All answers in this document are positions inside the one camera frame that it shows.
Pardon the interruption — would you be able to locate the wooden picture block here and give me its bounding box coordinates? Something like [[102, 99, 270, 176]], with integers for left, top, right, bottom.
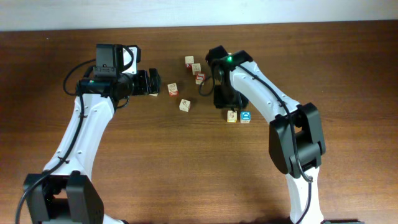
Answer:
[[227, 110, 238, 123], [179, 99, 191, 112]]

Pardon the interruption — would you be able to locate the blue letter D block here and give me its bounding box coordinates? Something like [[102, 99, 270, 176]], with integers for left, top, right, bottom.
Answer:
[[240, 111, 251, 123]]

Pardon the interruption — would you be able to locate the red letter I block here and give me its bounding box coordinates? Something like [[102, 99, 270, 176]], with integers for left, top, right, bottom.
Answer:
[[195, 73, 206, 85]]

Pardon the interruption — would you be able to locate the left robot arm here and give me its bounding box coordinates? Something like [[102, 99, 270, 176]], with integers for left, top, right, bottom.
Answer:
[[15, 44, 160, 223]]

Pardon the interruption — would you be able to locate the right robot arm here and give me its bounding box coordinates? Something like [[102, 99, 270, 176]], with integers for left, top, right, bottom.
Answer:
[[205, 45, 326, 223]]

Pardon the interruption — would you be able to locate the snail picture block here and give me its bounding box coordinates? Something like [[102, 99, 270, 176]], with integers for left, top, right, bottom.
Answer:
[[167, 83, 178, 96]]

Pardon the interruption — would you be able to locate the letter E block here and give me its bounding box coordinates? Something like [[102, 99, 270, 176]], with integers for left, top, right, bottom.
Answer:
[[185, 55, 195, 68]]

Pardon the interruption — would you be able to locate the letter K block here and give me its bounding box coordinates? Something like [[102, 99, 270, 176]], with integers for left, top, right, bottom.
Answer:
[[192, 63, 201, 75]]

